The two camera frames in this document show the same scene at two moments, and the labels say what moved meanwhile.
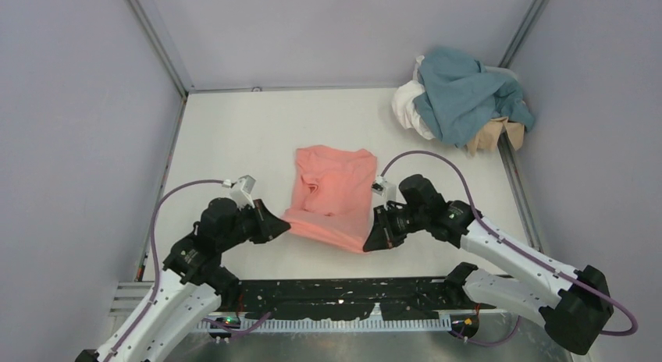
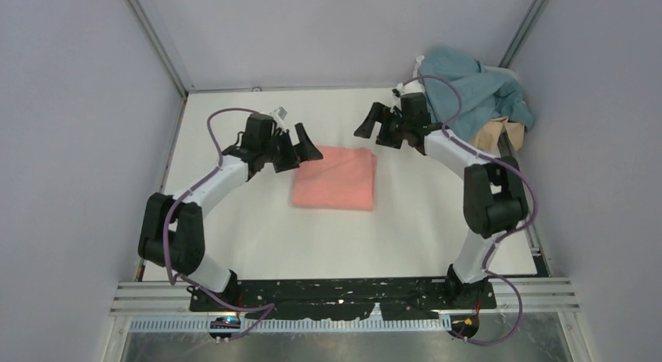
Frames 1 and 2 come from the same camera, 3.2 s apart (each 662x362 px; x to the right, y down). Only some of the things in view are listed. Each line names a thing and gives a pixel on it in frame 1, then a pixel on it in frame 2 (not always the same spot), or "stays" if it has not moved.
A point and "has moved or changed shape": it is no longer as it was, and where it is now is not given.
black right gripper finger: [381, 235] → [375, 114]
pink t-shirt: [331, 200] has moved or changed shape
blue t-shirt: [459, 95] stays
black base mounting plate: [339, 299] stays
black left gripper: [259, 220] → [285, 150]
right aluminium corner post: [539, 4] stays
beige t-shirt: [486, 139] stays
